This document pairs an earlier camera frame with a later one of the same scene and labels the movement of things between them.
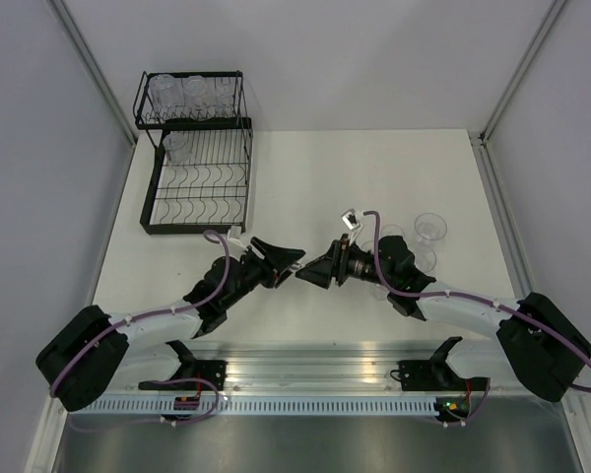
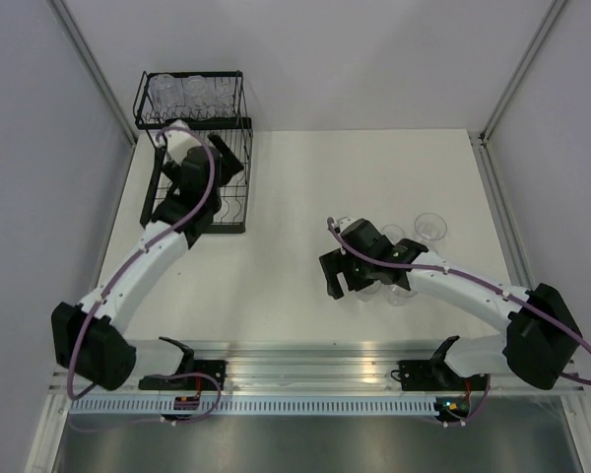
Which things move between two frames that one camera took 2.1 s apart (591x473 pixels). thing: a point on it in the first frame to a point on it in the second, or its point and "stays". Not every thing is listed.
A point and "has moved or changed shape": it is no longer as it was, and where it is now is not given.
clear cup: [392, 231] stays
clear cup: [380, 292] has moved or changed shape
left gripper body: [255, 271] to [229, 165]
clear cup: [199, 98] stays
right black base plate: [420, 375] stays
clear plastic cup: [430, 230] stays
